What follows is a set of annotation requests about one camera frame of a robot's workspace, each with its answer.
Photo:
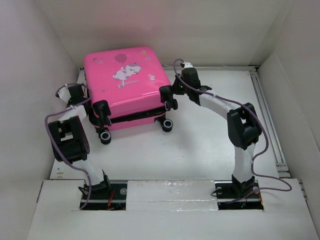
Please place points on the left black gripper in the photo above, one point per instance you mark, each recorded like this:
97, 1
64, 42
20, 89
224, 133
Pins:
70, 101

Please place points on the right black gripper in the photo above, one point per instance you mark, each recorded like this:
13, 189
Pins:
174, 86

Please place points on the pink hard-shell suitcase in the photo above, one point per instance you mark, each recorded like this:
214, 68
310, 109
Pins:
128, 87

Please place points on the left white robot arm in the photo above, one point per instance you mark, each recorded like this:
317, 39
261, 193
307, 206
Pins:
69, 142

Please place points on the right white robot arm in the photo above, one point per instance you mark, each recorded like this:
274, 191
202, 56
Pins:
243, 126

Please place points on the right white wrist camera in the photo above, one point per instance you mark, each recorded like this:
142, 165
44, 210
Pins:
186, 65

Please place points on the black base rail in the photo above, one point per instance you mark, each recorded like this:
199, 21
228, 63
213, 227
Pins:
114, 198

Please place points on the aluminium frame rail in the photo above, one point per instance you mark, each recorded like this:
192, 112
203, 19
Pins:
274, 142

